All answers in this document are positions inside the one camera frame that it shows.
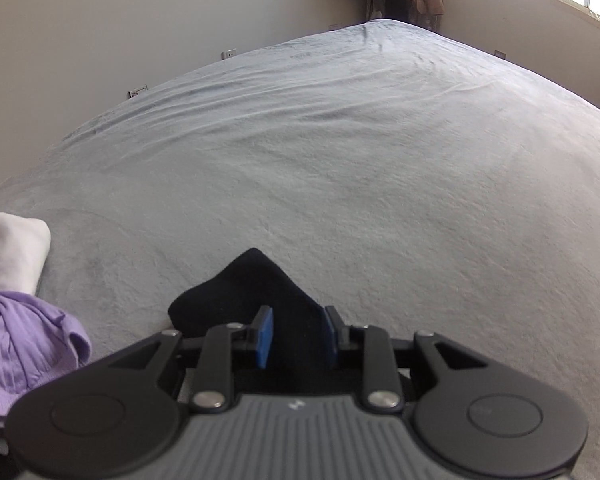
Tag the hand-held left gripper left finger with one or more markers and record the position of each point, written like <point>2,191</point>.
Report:
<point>265,335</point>

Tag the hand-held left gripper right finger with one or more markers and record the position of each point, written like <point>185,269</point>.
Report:
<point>331,337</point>

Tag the black garment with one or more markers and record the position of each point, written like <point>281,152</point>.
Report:
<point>250,285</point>

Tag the grey bed sheet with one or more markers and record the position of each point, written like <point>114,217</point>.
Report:
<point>330,160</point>

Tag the purple garment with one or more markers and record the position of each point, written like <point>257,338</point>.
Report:
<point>20,345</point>

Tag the white garment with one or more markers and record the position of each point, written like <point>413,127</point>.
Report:
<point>10,250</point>

